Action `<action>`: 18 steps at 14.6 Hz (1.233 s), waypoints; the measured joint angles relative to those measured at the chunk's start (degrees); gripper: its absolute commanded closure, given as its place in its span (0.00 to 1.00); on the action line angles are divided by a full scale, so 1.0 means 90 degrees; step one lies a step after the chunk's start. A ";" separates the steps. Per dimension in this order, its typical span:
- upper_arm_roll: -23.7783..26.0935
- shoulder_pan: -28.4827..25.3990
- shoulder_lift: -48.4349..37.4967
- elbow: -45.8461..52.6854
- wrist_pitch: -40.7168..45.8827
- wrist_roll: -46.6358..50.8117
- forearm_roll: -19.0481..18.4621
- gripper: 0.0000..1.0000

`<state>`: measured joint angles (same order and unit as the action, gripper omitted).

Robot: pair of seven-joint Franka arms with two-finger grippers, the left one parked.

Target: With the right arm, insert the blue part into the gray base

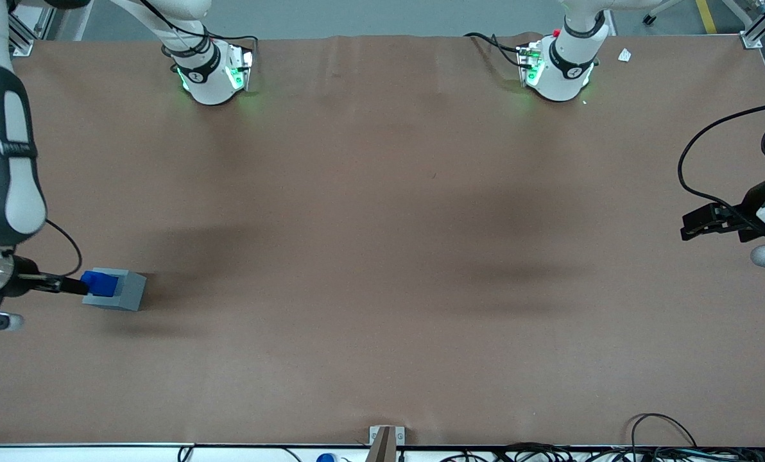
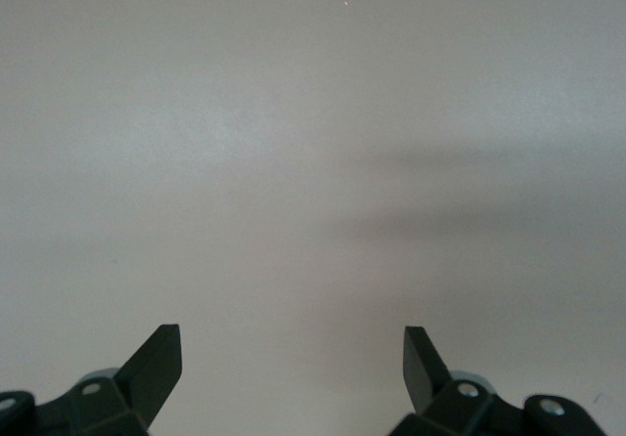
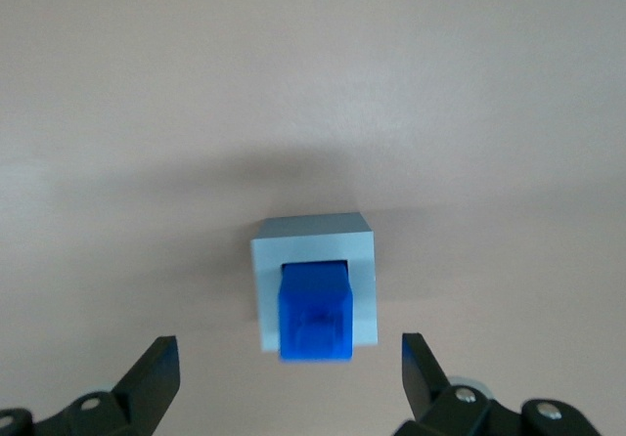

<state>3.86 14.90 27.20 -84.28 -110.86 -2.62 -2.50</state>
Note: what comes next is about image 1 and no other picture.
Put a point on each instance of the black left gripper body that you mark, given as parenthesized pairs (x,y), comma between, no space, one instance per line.
(747,224)

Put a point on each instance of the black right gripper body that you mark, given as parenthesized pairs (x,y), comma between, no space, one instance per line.
(24,283)

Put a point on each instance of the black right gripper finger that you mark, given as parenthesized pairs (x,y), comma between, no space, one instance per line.
(68,288)
(55,278)

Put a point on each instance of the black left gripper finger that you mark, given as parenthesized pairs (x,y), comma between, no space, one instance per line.
(716,229)
(710,213)

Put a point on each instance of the blue plastic part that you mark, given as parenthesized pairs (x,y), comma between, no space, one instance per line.
(103,284)

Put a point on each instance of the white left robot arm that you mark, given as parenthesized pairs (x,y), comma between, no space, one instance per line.
(562,80)

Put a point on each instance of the gray square base block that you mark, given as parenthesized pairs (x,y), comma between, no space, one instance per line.
(131,292)

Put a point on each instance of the white paper scrap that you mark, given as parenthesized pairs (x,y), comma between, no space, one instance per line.
(624,55)

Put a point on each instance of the white chair leg with caster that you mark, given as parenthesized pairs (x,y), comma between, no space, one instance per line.
(658,11)

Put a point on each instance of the blue round cap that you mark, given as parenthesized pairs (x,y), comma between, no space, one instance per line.
(325,458)

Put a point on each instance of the brown paper table cover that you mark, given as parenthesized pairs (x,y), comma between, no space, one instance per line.
(382,256)

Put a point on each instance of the gray camera mount bracket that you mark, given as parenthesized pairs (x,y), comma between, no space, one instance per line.
(386,439)

